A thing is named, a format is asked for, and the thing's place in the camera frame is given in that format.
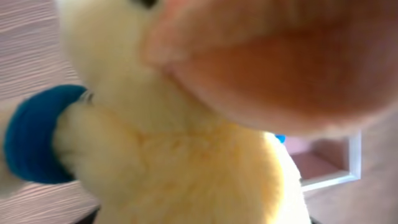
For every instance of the yellow plush duck toy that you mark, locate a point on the yellow plush duck toy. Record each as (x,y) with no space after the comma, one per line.
(180,104)

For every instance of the white box pink interior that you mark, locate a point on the white box pink interior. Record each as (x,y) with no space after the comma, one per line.
(326,162)

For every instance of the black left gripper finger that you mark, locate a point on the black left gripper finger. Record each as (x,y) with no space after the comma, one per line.
(89,218)

